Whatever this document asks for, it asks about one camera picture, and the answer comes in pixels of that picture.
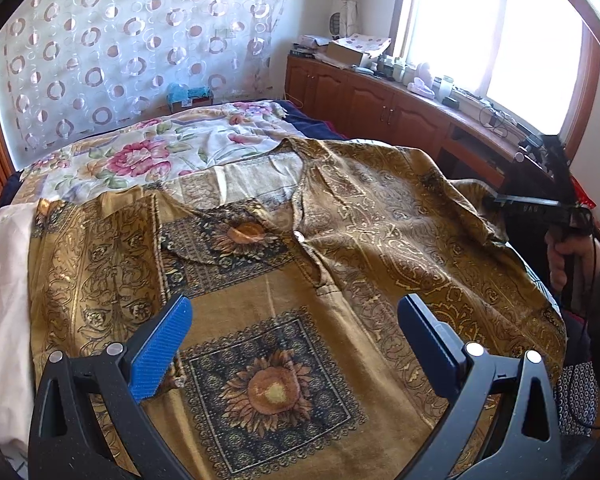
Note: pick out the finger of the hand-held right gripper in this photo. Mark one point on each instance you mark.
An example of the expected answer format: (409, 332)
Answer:
(525, 201)

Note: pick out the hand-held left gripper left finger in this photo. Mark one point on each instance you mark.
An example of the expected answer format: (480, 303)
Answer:
(159, 352)

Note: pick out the window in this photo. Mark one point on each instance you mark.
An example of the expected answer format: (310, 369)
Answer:
(480, 25)

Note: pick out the white fan heater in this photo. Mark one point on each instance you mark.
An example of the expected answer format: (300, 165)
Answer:
(336, 24)

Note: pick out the person's right hand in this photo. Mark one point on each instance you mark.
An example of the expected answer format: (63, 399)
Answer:
(557, 265)

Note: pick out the wooden cabinet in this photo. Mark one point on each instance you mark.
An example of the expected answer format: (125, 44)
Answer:
(370, 100)

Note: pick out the circle pattern sheer curtain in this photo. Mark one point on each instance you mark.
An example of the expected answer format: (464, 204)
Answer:
(130, 35)

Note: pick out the golden sunflower print shirt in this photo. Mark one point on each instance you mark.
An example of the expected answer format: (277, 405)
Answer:
(280, 270)

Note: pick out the navy blanket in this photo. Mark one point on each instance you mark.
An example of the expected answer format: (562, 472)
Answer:
(307, 121)

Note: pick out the floral bedsheet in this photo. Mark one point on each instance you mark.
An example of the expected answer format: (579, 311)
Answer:
(145, 155)

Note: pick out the blue box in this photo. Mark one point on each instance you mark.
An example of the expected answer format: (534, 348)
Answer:
(190, 96)

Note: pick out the cardboard box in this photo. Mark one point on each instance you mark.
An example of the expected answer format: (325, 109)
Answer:
(345, 54)

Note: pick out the white cloth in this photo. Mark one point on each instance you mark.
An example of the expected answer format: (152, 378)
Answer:
(5, 310)

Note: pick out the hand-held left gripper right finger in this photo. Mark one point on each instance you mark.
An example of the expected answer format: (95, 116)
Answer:
(422, 337)

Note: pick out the dark dotted cloth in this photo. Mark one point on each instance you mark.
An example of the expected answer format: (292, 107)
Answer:
(577, 395)

